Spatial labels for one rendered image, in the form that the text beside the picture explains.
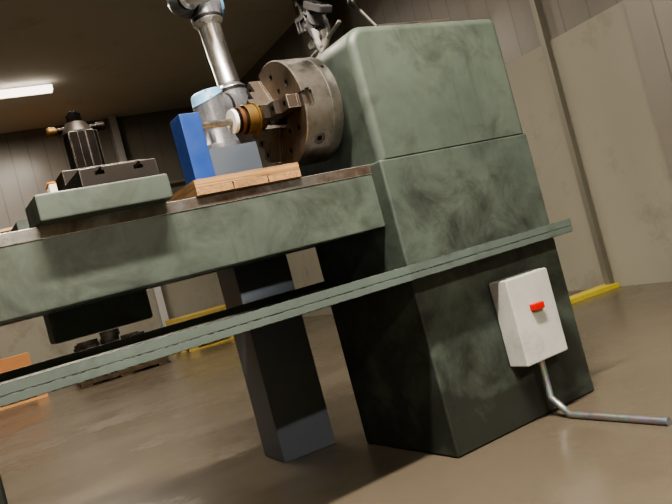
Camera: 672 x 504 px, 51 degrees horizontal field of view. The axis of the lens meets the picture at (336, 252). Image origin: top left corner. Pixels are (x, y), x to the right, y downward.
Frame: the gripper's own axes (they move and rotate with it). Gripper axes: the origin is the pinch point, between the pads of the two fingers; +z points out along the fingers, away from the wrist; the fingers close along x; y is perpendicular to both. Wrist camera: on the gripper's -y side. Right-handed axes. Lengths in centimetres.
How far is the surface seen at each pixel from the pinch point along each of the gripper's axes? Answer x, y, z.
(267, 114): 37.0, -18.3, 23.1
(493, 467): 16, -50, 130
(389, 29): -0.8, -34.1, 6.9
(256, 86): 32.4, -7.9, 11.8
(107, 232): 91, -29, 48
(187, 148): 62, -16, 29
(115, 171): 87, -32, 35
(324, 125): 24.3, -25.9, 30.2
